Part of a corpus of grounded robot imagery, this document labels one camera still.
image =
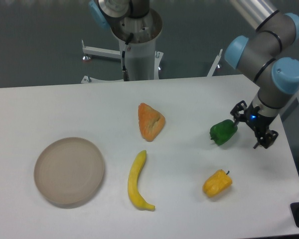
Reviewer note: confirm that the yellow banana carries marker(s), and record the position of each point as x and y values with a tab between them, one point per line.
133	192

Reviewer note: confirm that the yellow bell pepper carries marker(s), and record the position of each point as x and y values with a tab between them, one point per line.
217	183

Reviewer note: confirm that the beige round plate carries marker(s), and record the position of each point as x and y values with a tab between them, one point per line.
69	172

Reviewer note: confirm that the orange croissant bread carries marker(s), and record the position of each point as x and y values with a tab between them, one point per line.
151	122

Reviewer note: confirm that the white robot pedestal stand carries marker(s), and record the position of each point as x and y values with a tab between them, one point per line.
137	47

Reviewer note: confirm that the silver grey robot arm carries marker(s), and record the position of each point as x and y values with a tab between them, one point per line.
257	58

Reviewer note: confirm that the green bell pepper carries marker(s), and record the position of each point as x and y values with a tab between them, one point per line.
221	132

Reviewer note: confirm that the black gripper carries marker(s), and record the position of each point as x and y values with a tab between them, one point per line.
257	122

